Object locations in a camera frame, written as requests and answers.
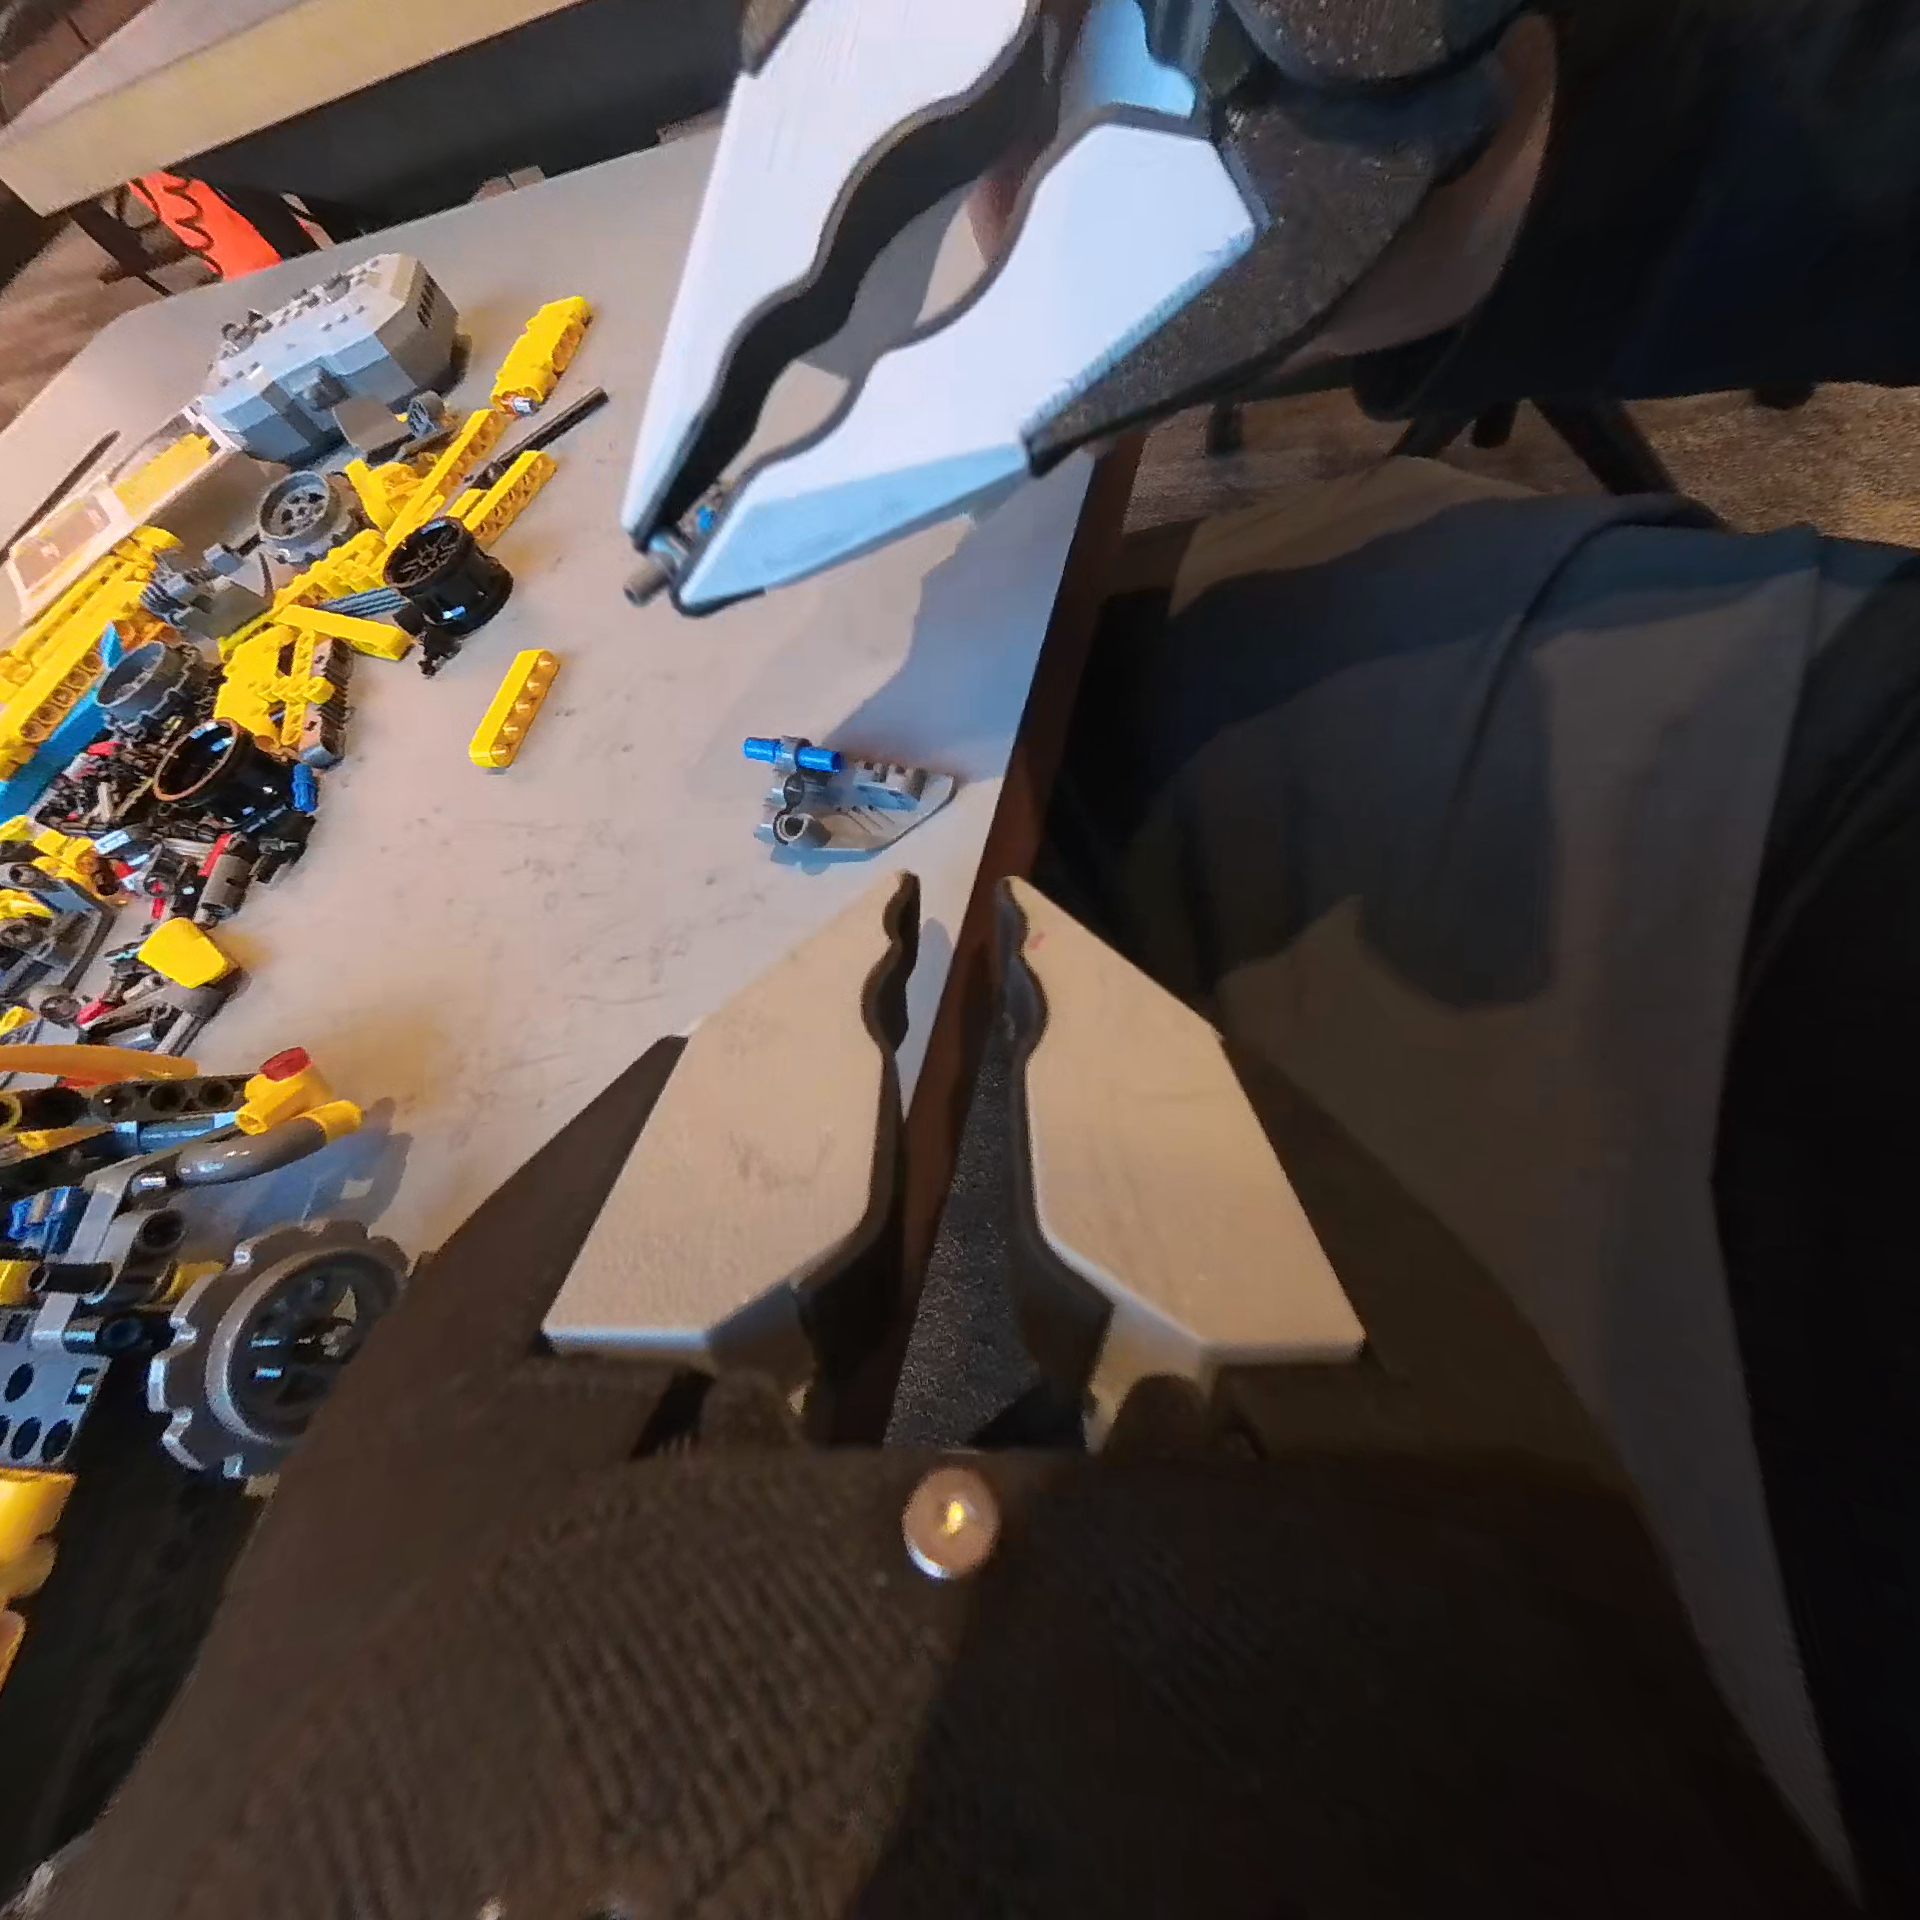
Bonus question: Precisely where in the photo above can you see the black office chair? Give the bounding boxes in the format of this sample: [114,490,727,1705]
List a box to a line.
[1192,370,1821,494]

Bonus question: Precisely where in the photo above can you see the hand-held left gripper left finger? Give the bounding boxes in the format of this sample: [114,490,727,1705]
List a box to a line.
[536,867,928,1415]

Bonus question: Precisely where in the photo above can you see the grey toy panel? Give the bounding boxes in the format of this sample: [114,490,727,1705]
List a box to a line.
[747,734,967,864]

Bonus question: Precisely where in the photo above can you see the person's right hand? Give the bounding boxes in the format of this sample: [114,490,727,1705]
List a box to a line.
[1318,27,1561,384]

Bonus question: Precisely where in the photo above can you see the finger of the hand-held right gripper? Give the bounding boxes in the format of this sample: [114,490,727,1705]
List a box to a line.
[615,0,1053,546]
[666,116,1265,617]

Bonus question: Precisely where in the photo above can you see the grey toy battery box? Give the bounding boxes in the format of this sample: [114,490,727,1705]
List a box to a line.
[193,249,465,467]

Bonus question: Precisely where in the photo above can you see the instruction booklet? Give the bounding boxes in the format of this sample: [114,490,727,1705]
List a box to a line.
[0,434,194,609]

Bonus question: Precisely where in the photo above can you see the yellow toy beam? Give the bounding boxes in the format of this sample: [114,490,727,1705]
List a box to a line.
[465,650,564,772]

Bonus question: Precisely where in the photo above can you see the grey toy connector piece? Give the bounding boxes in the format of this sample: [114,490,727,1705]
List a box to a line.
[627,510,727,609]

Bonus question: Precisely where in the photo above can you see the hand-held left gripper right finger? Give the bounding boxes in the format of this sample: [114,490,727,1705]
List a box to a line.
[999,880,1366,1442]

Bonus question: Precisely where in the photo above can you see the yellow black toy brick vehicle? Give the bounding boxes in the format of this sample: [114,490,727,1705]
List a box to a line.
[0,1036,421,1663]

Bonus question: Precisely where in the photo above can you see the orange object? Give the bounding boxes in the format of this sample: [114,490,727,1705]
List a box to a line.
[117,168,326,285]

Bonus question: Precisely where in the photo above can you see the person's black sweater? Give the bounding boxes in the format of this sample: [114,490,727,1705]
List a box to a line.
[1708,565,1920,1920]

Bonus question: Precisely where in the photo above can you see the black toy wheel hub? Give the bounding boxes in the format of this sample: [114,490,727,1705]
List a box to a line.
[380,510,517,629]
[148,718,296,832]

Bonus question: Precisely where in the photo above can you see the pile of toy brick pieces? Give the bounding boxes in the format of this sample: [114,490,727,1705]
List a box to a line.
[0,291,607,1055]

